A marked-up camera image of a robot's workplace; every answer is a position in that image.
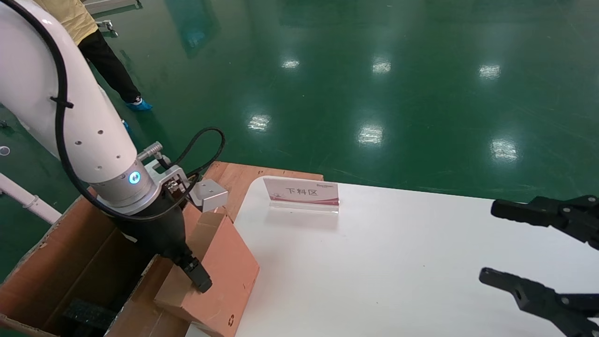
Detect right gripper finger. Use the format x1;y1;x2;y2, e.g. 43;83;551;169
490;195;599;250
479;268;599;337

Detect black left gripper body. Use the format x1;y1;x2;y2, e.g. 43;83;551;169
111;192;193;269

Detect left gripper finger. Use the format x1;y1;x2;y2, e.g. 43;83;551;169
177;256;214;294

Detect brown cardboard box flap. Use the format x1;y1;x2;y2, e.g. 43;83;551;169
154;212;260;337

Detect large cardboard box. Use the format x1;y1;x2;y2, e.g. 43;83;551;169
0;161;324;337

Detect black foam pad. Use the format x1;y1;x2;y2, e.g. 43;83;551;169
62;299;117;337

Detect white metal tube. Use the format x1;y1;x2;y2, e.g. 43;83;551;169
0;172;62;225

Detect acrylic sign with red print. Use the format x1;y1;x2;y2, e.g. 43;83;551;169
263;176;340;215

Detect person in yellow coat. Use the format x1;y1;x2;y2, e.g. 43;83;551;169
35;0;153;113

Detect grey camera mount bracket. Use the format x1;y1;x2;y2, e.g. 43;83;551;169
143;158;199;199

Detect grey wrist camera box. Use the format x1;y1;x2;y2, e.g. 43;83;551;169
187;179;229;214

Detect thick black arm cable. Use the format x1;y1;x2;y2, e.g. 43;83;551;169
2;0;226;221

